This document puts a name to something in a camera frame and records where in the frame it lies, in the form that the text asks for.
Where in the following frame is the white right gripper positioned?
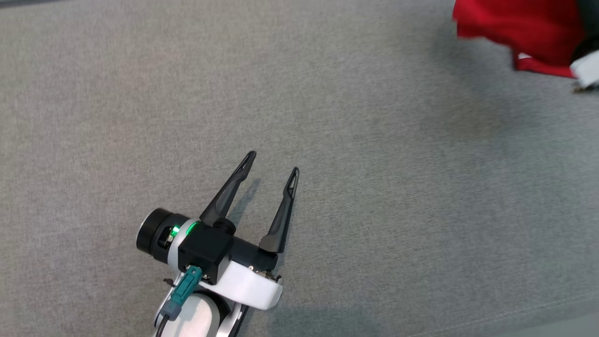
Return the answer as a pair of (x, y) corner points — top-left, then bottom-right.
(570, 49), (599, 92)

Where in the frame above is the teal camera cable connector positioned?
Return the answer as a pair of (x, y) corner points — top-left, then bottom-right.
(157, 266), (203, 337)

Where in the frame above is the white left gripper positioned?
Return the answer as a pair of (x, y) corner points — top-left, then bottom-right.
(136, 150), (300, 310)

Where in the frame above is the red shorts white side stripe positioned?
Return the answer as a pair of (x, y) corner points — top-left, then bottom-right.
(452, 0), (585, 79)

